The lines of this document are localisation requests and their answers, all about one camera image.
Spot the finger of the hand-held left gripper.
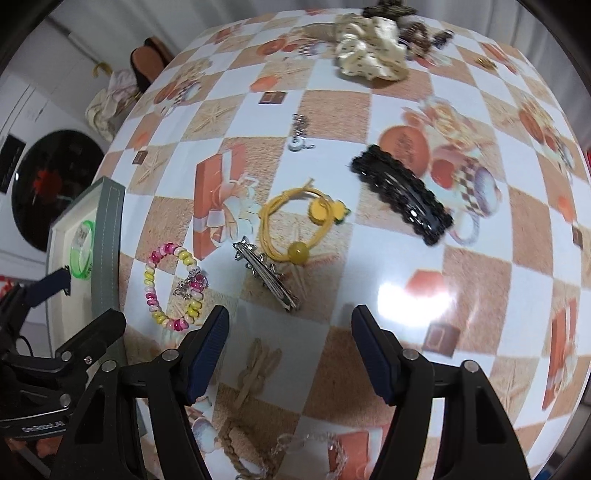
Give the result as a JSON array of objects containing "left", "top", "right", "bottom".
[
  {"left": 9, "top": 308, "right": 127, "bottom": 398},
  {"left": 0, "top": 268, "right": 74, "bottom": 324}
]

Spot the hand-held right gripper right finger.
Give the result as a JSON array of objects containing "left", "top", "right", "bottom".
[{"left": 351, "top": 304, "right": 533, "bottom": 480}]

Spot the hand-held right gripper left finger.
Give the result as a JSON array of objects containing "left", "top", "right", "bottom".
[{"left": 48, "top": 305, "right": 230, "bottom": 480}]

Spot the grey white jewelry tray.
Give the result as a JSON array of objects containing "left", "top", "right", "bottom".
[{"left": 44, "top": 178, "right": 127, "bottom": 356}]

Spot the pink yellow beaded bracelet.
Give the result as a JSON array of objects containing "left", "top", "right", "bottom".
[{"left": 144, "top": 243, "right": 209, "bottom": 333}]

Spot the beige rabbit-ear hair clip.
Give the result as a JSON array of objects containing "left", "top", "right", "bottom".
[{"left": 232, "top": 236, "right": 302, "bottom": 313}]

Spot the clear bead bracelet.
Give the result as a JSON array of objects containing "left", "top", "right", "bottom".
[{"left": 249, "top": 431, "right": 348, "bottom": 480}]

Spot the black scalloped barrette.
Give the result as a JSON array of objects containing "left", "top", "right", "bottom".
[{"left": 348, "top": 144, "right": 454, "bottom": 247}]

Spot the green bangle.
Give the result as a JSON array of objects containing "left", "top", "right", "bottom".
[{"left": 69, "top": 220, "right": 96, "bottom": 280}]

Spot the checkered printed tablecloth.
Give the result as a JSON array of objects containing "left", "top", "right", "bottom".
[{"left": 95, "top": 7, "right": 591, "bottom": 480}]

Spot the white washing machine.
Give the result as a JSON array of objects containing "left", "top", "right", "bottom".
[{"left": 0, "top": 83, "right": 108, "bottom": 278}]

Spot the cream cloth bag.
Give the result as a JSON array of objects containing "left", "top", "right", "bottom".
[{"left": 84, "top": 69, "right": 142, "bottom": 142}]

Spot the cream dotted scrunchie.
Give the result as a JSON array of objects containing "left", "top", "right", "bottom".
[{"left": 333, "top": 13, "right": 411, "bottom": 82}]

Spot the leopard print scrunchie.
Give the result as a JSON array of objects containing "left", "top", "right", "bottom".
[{"left": 362, "top": 0, "right": 416, "bottom": 22}]

